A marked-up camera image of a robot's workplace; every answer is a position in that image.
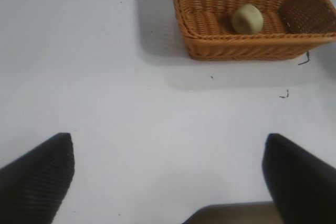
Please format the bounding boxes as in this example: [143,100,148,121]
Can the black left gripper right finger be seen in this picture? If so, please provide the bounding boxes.
[262,133,336,224]

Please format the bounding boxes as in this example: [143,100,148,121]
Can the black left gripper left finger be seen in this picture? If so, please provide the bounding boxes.
[0,132,76,224]

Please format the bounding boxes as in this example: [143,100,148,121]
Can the pale yellow egg yolk pastry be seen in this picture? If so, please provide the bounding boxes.
[230,4,264,35]

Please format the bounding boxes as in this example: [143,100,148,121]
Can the brown woven wicker basket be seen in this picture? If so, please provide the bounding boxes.
[169,0,336,61]

